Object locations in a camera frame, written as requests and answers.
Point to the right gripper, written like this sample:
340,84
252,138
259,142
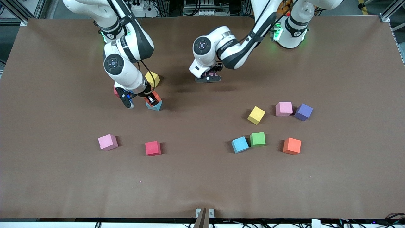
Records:
148,93

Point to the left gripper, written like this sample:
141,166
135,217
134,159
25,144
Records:
218,67

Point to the pink foam cube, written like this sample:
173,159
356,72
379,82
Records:
283,108
211,75
108,142

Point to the orange foam cube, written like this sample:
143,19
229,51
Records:
157,95
292,145

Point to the light blue foam cube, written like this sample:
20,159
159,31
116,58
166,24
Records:
156,107
239,144

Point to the red foam cube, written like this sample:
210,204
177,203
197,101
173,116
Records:
115,91
153,148

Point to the green foam cube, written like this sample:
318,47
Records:
258,139

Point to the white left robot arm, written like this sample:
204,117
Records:
235,52

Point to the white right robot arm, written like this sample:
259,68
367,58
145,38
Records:
133,44

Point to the yellow foam cube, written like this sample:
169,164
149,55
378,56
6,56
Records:
256,115
152,79

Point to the grey electronics rack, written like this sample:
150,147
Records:
202,11

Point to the brown table cover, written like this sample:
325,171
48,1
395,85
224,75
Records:
202,177

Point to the white power strip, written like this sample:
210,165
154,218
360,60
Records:
139,7

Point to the pile of orange objects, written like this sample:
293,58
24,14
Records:
284,6

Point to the purple foam cube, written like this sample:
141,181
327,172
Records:
303,111

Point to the metal bracket with post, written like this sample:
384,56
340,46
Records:
199,212

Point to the aluminium frame strut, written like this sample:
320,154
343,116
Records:
387,14
19,14

